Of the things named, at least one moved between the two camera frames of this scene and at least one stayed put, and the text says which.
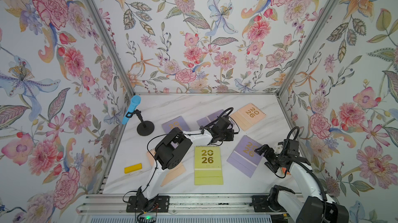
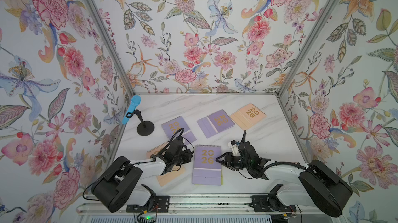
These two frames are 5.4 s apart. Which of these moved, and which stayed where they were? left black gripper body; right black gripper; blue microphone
Moved: right black gripper; left black gripper body
Stayed: blue microphone
